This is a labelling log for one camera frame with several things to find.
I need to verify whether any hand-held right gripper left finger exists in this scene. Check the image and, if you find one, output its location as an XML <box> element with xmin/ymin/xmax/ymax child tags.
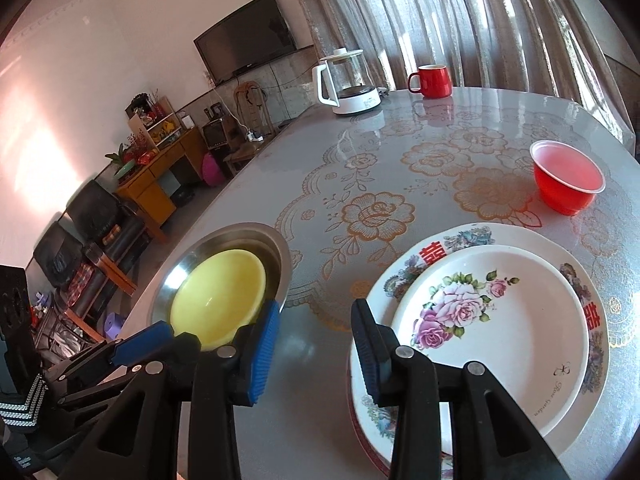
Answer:
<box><xmin>57</xmin><ymin>299</ymin><xmax>282</xmax><ymax>480</ymax></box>

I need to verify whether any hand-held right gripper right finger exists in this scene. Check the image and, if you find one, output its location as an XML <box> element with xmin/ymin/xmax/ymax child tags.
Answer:
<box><xmin>350</xmin><ymin>298</ymin><xmax>571</xmax><ymax>480</ymax></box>

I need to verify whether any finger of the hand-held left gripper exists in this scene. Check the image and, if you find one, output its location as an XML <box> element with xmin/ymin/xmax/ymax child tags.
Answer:
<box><xmin>55</xmin><ymin>359</ymin><xmax>166</xmax><ymax>409</ymax></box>
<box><xmin>46</xmin><ymin>321</ymin><xmax>176</xmax><ymax>382</ymax></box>

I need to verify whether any purple-rimmed floral plate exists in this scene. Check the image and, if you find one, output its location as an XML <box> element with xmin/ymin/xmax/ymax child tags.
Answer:
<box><xmin>346</xmin><ymin>395</ymin><xmax>393</xmax><ymax>478</ymax></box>

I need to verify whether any yellow bowl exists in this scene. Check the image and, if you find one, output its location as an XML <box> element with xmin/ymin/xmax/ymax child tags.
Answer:
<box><xmin>170</xmin><ymin>250</ymin><xmax>267</xmax><ymax>352</ymax></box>

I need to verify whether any stainless steel bowl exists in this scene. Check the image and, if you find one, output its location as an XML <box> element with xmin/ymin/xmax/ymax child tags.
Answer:
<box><xmin>151</xmin><ymin>222</ymin><xmax>292</xmax><ymax>341</ymax></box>

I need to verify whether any white plate with pink roses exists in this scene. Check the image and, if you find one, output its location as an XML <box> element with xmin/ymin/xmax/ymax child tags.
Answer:
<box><xmin>391</xmin><ymin>245</ymin><xmax>592</xmax><ymax>438</ymax></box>

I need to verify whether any white plate with red characters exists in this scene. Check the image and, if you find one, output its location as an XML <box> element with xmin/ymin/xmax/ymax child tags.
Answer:
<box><xmin>348</xmin><ymin>223</ymin><xmax>610</xmax><ymax>466</ymax></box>

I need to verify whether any black leather armchair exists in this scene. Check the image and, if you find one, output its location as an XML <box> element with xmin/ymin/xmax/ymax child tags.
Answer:
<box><xmin>32</xmin><ymin>222</ymin><xmax>98</xmax><ymax>311</ymax></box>
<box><xmin>66</xmin><ymin>180</ymin><xmax>151</xmax><ymax>261</ymax></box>

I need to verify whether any orange wooden desk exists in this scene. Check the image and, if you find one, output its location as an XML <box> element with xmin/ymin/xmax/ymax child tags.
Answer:
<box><xmin>116</xmin><ymin>127</ymin><xmax>206</xmax><ymax>226</ymax></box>

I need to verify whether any green potted plant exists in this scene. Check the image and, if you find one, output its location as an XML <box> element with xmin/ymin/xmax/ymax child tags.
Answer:
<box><xmin>105</xmin><ymin>144</ymin><xmax>136</xmax><ymax>177</ymax></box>

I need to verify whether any pink bag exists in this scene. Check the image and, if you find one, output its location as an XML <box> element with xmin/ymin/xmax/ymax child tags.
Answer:
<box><xmin>201</xmin><ymin>152</ymin><xmax>225</xmax><ymax>186</ymax></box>

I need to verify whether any floral tablecloth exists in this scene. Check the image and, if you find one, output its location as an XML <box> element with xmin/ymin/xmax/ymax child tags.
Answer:
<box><xmin>122</xmin><ymin>87</ymin><xmax>640</xmax><ymax>480</ymax></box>

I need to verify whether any small old television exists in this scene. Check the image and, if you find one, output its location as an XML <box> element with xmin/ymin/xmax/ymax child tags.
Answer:
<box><xmin>201</xmin><ymin>117</ymin><xmax>231</xmax><ymax>151</ymax></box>

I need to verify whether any wooden shelf unit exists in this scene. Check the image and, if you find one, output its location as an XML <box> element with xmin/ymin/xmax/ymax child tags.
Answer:
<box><xmin>125</xmin><ymin>91</ymin><xmax>181</xmax><ymax>148</ymax></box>

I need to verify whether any wooden chair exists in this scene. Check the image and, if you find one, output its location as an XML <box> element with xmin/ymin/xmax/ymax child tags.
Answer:
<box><xmin>224</xmin><ymin>80</ymin><xmax>278</xmax><ymax>176</ymax></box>

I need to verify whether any white glass electric kettle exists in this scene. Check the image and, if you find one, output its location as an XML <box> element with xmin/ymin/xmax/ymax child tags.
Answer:
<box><xmin>312</xmin><ymin>48</ymin><xmax>382</xmax><ymax>116</ymax></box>

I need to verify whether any red plastic bowl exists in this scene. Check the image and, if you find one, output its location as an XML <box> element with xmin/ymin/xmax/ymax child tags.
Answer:
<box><xmin>530</xmin><ymin>140</ymin><xmax>606</xmax><ymax>216</ymax></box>

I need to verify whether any red mug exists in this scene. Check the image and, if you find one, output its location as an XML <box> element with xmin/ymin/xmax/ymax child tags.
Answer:
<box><xmin>407</xmin><ymin>64</ymin><xmax>453</xmax><ymax>98</ymax></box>

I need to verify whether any black flat television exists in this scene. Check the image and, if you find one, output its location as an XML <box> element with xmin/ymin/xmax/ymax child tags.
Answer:
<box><xmin>193</xmin><ymin>0</ymin><xmax>297</xmax><ymax>85</ymax></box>

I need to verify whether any grey sheer curtain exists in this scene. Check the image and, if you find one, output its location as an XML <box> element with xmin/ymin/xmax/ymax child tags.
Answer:
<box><xmin>282</xmin><ymin>0</ymin><xmax>636</xmax><ymax>146</ymax></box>

